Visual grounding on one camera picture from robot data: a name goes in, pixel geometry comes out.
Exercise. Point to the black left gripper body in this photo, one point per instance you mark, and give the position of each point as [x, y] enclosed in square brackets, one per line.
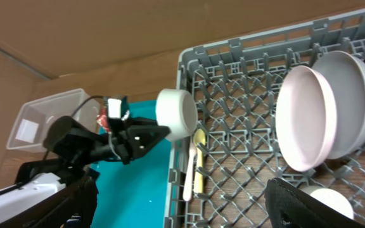
[124, 146]

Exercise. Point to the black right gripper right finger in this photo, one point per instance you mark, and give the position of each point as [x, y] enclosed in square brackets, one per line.
[288, 206]

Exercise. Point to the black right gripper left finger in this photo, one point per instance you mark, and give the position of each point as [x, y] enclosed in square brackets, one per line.
[78, 200]

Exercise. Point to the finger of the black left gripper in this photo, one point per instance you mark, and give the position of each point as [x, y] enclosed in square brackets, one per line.
[144, 134]

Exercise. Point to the white paper napkin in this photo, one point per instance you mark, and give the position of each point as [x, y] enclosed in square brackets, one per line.
[126, 115]

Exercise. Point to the red snack wrapper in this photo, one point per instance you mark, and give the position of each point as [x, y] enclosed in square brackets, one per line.
[101, 119]

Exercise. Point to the white ceramic mug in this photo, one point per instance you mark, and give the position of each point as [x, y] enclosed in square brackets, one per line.
[331, 198]

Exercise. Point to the grey bowl of rice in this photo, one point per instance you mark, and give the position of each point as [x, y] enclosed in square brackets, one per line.
[176, 109]

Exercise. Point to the yellow plastic spoon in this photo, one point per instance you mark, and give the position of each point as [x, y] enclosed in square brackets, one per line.
[199, 137]

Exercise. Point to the pale pink plastic fork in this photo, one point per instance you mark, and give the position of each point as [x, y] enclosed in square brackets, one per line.
[188, 183]

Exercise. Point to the large white round plate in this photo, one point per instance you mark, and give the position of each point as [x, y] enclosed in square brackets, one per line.
[306, 118]

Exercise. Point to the grey round plate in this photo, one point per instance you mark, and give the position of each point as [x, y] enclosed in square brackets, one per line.
[346, 76]

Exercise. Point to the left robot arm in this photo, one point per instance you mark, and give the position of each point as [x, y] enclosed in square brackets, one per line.
[76, 148]

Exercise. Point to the grey plastic dishwasher rack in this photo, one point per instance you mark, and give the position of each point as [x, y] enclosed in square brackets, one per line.
[235, 85]

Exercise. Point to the clear plastic waste bin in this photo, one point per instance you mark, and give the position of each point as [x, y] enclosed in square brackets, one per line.
[35, 118]

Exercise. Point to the teal plastic serving tray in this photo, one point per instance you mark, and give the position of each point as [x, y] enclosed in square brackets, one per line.
[133, 195]

